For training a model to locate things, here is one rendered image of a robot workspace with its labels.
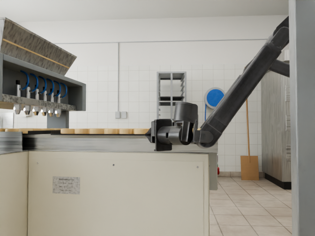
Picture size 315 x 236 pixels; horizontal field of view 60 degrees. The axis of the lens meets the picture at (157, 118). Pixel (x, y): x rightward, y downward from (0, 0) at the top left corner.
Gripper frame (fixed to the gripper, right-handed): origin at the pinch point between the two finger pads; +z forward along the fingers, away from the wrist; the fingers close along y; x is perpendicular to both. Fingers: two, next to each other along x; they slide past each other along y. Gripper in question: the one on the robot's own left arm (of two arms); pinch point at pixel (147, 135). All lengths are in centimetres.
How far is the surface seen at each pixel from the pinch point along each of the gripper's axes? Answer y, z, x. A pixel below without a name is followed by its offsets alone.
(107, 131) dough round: -1.1, 11.6, -10.0
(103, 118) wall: -26, 401, 176
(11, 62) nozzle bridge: -26, 29, -39
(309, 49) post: -8, -68, -31
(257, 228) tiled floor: 88, 70, 170
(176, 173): 13.6, -4.9, 8.5
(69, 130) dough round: -1.6, 22.2, -20.0
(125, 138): 1.5, 9.2, -3.8
